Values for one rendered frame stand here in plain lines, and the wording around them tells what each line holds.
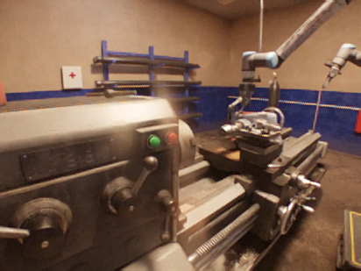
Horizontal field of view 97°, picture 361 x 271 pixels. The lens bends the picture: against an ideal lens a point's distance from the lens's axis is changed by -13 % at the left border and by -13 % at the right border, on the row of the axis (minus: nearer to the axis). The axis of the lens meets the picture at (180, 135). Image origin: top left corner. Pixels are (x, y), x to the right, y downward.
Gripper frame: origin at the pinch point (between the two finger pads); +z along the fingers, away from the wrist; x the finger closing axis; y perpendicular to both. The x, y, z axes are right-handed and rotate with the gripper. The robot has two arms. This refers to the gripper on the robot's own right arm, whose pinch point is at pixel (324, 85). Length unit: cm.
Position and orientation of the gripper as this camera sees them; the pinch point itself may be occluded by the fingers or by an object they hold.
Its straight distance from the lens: 178.9
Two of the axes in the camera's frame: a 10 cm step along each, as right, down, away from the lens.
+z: -4.0, 8.4, 3.7
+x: 5.3, -1.1, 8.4
